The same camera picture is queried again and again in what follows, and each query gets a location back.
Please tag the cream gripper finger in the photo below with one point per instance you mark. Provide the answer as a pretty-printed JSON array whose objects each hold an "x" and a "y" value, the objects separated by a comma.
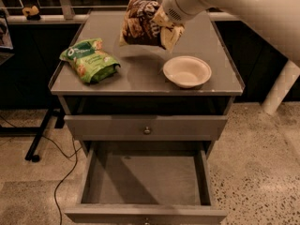
[
  {"x": 170, "y": 35},
  {"x": 161, "y": 19}
]

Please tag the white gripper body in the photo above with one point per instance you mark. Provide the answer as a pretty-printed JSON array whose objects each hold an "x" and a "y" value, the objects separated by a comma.
[{"x": 172, "y": 7}]

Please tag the brown chip bag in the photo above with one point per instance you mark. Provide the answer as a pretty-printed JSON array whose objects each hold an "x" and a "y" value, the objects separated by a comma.
[{"x": 138, "y": 27}]

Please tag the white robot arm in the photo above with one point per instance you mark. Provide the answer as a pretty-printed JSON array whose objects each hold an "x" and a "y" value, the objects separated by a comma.
[{"x": 276, "y": 21}]

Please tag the grey drawer cabinet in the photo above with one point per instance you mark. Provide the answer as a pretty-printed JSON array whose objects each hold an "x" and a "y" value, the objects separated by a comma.
[{"x": 139, "y": 87}]

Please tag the green chip bag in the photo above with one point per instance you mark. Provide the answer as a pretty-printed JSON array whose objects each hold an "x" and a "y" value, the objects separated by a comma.
[{"x": 90, "y": 62}]

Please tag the grey top drawer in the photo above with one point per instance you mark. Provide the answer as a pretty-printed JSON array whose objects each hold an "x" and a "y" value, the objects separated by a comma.
[{"x": 146, "y": 127}]

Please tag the grey open middle drawer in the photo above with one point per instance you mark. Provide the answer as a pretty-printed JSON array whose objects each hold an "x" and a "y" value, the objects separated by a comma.
[{"x": 146, "y": 183}]

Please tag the white paper bowl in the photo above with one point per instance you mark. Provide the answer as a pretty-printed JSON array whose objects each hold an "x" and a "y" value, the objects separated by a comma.
[{"x": 187, "y": 71}]

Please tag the metal window railing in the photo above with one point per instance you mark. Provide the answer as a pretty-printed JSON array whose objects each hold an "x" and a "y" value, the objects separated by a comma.
[{"x": 78, "y": 11}]

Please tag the yellow black small object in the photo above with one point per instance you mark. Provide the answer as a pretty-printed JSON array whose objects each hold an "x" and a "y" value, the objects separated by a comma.
[{"x": 31, "y": 13}]

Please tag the dark poster board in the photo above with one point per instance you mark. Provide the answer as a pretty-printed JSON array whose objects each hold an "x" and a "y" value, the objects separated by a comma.
[{"x": 6, "y": 46}]

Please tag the black table leg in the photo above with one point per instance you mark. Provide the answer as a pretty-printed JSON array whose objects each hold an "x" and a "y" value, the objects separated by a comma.
[{"x": 35, "y": 132}]

